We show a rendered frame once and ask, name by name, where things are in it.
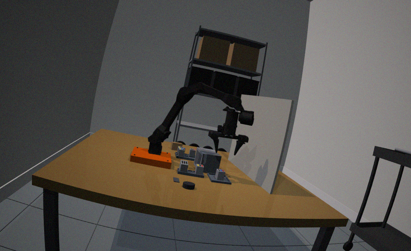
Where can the dark grey cylinder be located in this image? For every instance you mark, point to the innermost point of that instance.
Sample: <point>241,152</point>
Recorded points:
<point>188,185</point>

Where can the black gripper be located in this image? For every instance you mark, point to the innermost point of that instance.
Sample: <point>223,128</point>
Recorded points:
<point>229,131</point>

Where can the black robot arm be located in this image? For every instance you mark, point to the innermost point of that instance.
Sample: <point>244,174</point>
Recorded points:
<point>184,95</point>

